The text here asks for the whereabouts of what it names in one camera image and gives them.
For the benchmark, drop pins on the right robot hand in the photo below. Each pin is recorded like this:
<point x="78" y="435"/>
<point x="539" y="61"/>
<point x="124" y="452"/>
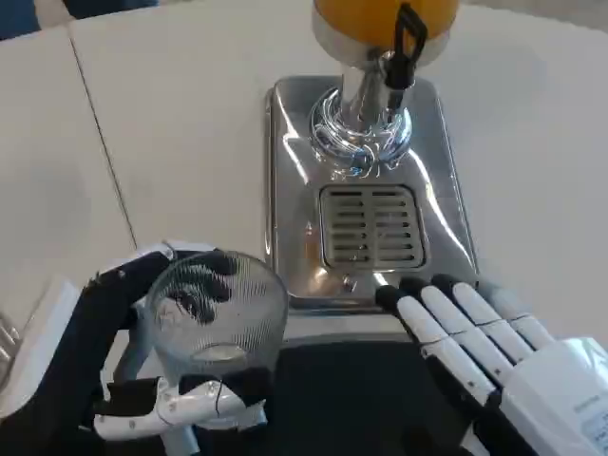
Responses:
<point x="537" y="394"/>

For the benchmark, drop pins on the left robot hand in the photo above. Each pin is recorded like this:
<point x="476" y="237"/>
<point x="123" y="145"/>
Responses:
<point x="71" y="342"/>

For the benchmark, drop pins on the clear ribbed glass cup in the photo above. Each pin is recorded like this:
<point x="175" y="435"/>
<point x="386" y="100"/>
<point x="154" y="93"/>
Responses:
<point x="247" y="309"/>

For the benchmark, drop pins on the black robot torso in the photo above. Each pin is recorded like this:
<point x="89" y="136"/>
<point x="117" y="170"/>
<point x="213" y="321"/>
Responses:
<point x="351" y="404"/>

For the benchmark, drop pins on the steel drip tray grid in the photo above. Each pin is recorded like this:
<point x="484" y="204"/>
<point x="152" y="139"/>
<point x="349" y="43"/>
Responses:
<point x="373" y="225"/>

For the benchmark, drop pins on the steel orange juice dispenser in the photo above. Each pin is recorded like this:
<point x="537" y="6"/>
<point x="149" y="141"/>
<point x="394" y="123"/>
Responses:
<point x="294" y="142"/>

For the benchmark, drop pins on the black dispenser tap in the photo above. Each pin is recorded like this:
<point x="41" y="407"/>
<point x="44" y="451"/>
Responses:
<point x="404" y="62"/>

